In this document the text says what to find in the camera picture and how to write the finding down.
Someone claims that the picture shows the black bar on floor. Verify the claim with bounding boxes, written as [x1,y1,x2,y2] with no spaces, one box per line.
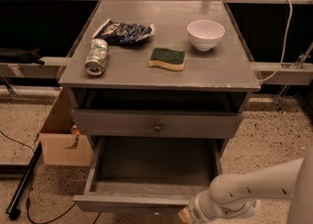
[5,144,42,220]

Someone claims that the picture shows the cardboard box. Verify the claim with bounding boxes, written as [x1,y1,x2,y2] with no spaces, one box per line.
[39,90,93,166]

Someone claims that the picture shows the white ceramic bowl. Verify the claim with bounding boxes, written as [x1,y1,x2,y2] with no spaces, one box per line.
[187,20,225,51]

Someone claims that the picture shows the black object on left shelf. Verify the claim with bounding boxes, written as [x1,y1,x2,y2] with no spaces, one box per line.
[0,48,45,65]

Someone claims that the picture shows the blue crumpled chip bag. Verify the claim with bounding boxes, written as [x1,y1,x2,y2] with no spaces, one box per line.
[93,19,156,46]

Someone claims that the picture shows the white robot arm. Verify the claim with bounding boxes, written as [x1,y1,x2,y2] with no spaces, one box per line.
[178,149,313,224]

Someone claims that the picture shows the black cable on floor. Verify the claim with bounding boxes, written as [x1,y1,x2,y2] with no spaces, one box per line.
[0,130,102,224]

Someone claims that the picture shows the crushed silver soda can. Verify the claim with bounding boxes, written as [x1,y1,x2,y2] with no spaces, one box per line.
[85,38,109,75]

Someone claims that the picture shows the white hanging cable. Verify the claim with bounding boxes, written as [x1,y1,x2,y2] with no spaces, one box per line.
[259,0,293,83]

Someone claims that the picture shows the grey upper drawer with knob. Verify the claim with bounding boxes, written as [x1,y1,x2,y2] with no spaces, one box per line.
[71,109,244,139]

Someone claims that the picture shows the green and yellow sponge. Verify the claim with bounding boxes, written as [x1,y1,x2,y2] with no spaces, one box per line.
[149,48,185,71]

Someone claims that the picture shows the grey wooden drawer cabinet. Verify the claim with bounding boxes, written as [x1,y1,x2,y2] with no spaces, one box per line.
[58,0,261,157]

